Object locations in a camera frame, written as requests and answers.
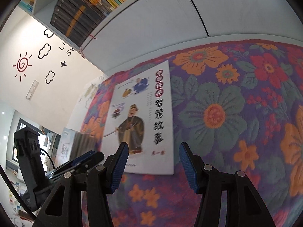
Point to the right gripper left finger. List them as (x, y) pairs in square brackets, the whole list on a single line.
[(63, 206)]

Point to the white bookshelf cabinet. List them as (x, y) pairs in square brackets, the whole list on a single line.
[(139, 27)]

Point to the white wisdom stories book one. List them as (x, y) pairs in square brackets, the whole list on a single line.
[(140, 114)]

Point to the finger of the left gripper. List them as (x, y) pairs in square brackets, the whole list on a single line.
[(90, 162), (78, 160)]

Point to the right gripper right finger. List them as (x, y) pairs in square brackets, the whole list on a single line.
[(245, 207)]

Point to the floral woven tablecloth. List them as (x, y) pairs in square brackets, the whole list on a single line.
[(238, 105)]

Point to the row of shelved books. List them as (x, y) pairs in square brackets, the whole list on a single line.
[(76, 19)]

